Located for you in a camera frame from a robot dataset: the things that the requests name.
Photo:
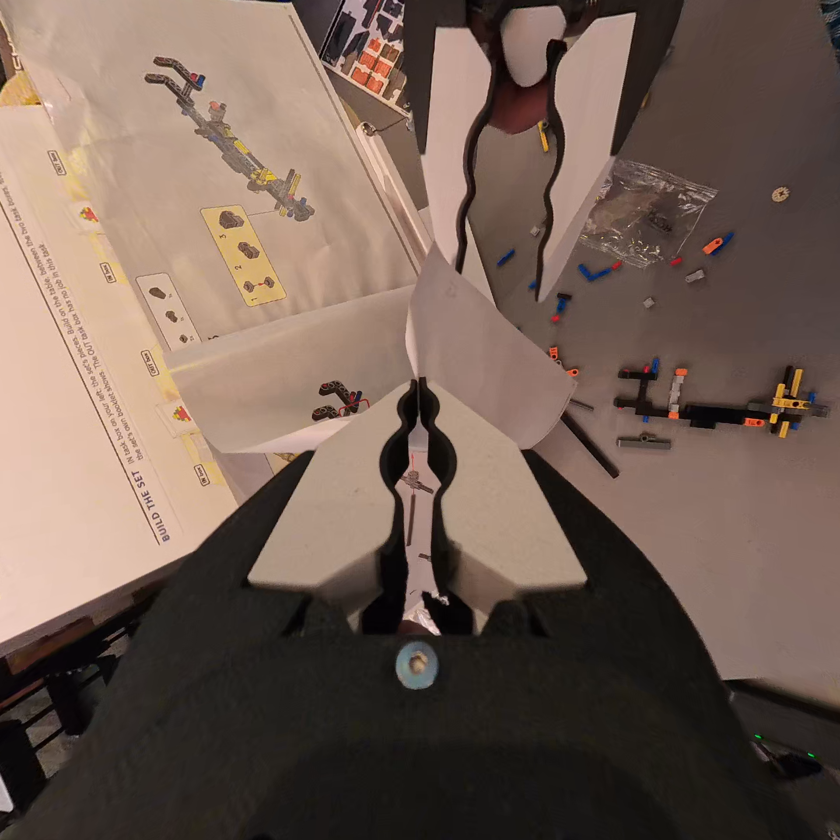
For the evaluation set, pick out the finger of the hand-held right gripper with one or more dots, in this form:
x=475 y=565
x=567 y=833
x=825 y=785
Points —
x=590 y=131
x=453 y=118

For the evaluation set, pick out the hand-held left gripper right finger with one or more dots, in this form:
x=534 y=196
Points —
x=512 y=525

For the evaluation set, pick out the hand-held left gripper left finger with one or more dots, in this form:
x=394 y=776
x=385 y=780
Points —
x=328 y=525

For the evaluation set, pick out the lego instruction booklet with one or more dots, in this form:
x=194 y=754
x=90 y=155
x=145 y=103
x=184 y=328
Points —
x=262 y=164

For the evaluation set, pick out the black yellow lego assembly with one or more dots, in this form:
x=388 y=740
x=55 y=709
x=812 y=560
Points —
x=715 y=415

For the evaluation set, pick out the long black lego beam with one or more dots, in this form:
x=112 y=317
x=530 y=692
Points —
x=594 y=453

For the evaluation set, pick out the short dark grey lego axle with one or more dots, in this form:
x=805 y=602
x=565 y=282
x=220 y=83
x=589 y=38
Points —
x=581 y=405

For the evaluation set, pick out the scattered small loose lego pieces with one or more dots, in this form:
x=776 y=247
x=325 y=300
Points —
x=594 y=274

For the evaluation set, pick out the grey lego beam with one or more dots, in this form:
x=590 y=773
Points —
x=646 y=443

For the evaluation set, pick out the wooden book stand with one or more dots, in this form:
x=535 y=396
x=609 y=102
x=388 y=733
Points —
x=394 y=190

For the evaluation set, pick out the small clear zip bag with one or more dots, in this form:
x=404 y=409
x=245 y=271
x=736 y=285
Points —
x=649 y=210

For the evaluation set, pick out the printed sheet with orange shapes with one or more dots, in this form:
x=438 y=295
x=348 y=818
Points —
x=367 y=52

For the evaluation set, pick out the white printed task sheet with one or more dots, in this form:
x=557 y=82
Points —
x=65 y=459

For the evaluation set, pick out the black device with green lights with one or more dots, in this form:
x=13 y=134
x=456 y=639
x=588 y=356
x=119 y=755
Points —
x=794 y=761

